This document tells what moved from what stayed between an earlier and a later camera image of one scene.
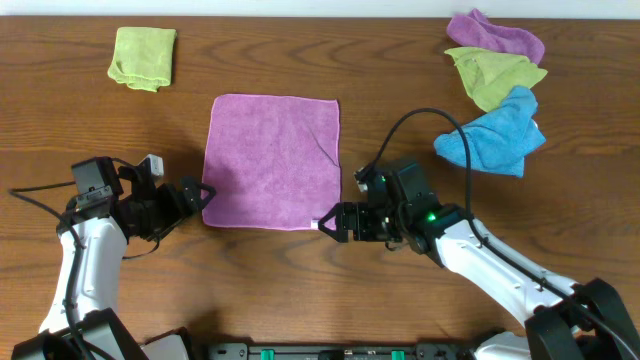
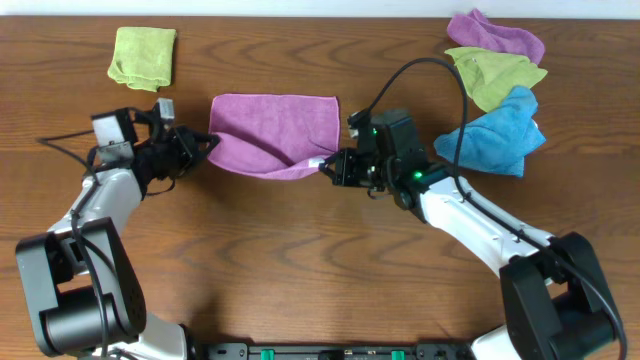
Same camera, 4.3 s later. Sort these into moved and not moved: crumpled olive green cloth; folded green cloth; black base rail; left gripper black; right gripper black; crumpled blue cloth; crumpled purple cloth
Moved: right gripper black; left gripper black
Not moved: crumpled blue cloth; black base rail; crumpled purple cloth; crumpled olive green cloth; folded green cloth
